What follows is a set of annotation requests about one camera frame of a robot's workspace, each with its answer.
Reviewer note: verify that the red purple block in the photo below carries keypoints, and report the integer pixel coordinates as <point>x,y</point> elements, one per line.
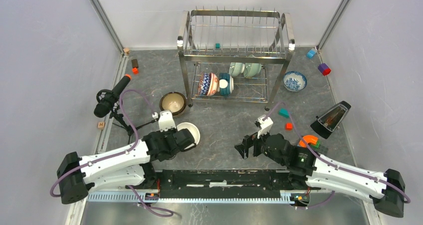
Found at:
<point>324,69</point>

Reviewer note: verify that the wooden letter cube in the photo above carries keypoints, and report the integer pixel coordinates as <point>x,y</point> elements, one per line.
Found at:
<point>101,125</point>

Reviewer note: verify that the small orange red cube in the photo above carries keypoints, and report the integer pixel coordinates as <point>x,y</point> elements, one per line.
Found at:
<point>135,70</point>

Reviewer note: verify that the stainless steel dish rack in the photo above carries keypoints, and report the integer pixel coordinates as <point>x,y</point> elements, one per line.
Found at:
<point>247,36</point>

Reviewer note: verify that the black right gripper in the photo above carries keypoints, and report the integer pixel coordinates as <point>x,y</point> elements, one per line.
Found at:
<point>248,141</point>

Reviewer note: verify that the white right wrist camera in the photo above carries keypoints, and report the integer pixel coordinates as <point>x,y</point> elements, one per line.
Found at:
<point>264,124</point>

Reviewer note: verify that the grey lego baseplate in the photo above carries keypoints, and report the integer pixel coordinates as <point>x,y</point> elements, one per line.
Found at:
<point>320,149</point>

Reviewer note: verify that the black microphone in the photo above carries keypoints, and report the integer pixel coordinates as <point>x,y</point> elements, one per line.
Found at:
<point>106,99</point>

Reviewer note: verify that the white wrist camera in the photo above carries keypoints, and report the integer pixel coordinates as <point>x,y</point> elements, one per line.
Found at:
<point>264,124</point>
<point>165,120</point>

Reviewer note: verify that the teal block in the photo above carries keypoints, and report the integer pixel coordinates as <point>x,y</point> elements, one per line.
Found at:
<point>284,112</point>

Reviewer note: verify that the teal glazed bowl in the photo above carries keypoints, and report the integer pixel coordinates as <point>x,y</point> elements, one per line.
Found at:
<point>225,84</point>

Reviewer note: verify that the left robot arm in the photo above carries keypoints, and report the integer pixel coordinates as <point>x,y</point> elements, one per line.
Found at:
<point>129,165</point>

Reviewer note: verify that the black patterned bowl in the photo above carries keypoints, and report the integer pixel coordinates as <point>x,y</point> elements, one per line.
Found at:
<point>175,102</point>

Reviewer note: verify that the orange bowl white inside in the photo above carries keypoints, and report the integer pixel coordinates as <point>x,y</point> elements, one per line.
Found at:
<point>193,129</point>

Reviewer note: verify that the light blue block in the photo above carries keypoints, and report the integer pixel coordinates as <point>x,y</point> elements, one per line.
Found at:
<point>311,53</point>

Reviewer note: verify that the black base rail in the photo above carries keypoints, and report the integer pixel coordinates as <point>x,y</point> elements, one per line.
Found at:
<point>226,184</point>

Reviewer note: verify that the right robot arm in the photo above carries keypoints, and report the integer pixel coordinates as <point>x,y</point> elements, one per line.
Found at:
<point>385,190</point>

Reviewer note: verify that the orange arch block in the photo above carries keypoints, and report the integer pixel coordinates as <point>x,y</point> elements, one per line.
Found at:
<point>310,140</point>

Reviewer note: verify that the black metronome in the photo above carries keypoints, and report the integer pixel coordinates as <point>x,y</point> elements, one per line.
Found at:
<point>327,123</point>

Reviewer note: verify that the black mini tripod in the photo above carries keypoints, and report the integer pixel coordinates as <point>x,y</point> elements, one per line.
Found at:
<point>122,124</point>

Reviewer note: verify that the blue white floral bowl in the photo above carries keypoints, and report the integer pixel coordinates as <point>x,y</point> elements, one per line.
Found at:
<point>294,81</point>

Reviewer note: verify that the brown block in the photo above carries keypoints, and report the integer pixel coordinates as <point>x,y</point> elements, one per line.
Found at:
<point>134,63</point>

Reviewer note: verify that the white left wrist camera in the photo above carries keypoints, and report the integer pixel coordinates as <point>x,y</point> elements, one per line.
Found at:
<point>165,120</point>

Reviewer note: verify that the blue white zigzag bowl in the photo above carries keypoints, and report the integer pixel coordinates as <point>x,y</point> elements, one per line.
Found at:
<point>204,84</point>

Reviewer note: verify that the pale green bowl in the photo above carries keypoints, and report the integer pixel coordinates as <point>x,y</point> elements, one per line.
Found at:
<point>251,69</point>

